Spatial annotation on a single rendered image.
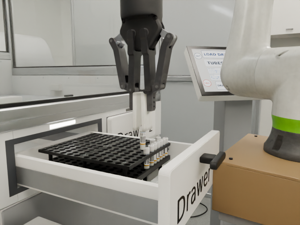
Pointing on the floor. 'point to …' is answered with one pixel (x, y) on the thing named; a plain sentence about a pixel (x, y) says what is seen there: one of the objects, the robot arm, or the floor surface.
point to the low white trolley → (41, 222)
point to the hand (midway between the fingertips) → (142, 110)
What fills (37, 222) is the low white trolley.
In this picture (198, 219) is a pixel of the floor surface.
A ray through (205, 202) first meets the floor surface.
